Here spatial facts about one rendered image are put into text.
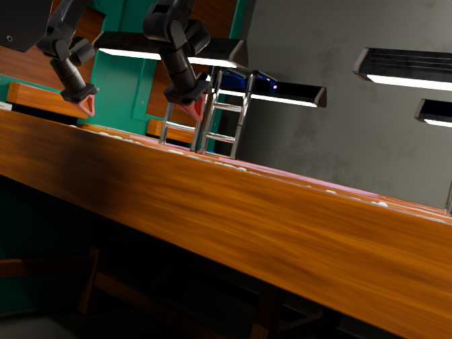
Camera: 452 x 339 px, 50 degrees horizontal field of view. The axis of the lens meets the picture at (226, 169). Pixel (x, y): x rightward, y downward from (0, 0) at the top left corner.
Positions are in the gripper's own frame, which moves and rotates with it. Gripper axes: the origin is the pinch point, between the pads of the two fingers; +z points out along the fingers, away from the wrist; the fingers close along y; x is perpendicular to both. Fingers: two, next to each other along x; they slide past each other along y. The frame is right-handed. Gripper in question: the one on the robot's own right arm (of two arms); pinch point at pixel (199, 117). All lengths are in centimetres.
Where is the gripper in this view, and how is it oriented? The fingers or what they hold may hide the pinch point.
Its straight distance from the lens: 119.4
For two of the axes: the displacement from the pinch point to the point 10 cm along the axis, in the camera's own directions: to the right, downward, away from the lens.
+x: -5.5, 6.7, -5.0
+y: -7.9, -2.1, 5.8
